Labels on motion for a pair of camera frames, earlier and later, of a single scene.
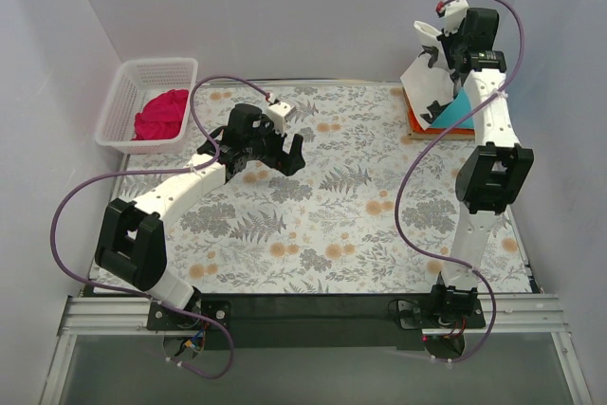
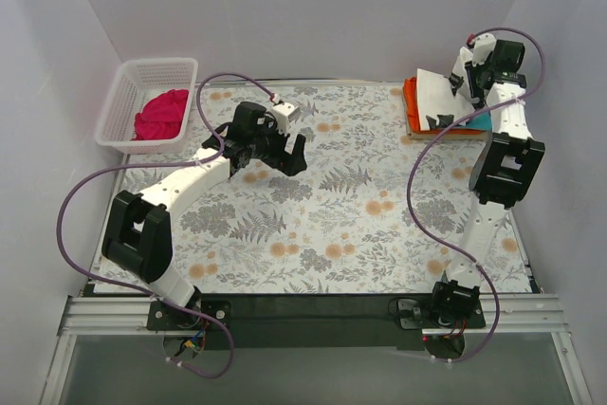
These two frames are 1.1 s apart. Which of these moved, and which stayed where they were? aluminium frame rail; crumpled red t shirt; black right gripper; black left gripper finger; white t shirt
Moved: white t shirt; black right gripper
Stayed: crumpled red t shirt; aluminium frame rail; black left gripper finger
